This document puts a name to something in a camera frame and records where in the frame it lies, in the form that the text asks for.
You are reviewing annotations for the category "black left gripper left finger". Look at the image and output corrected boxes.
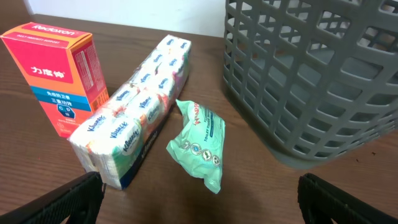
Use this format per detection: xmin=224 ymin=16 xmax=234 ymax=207
xmin=1 ymin=172 xmax=104 ymax=223

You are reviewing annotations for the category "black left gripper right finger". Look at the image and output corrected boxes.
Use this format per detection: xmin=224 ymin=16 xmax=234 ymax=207
xmin=297 ymin=173 xmax=397 ymax=224

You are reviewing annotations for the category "grey plastic basket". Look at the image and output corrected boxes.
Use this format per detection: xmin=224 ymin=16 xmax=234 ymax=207
xmin=223 ymin=0 xmax=397 ymax=169

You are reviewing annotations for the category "Kleenex tissue multipack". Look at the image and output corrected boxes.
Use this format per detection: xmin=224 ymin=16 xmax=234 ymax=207
xmin=68 ymin=35 xmax=192 ymax=190

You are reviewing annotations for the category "green wet wipes packet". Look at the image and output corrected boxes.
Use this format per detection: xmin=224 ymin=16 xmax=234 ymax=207
xmin=166 ymin=100 xmax=225 ymax=194

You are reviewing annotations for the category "orange Redoxon box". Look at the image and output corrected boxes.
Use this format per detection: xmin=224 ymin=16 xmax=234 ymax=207
xmin=1 ymin=22 xmax=109 ymax=138

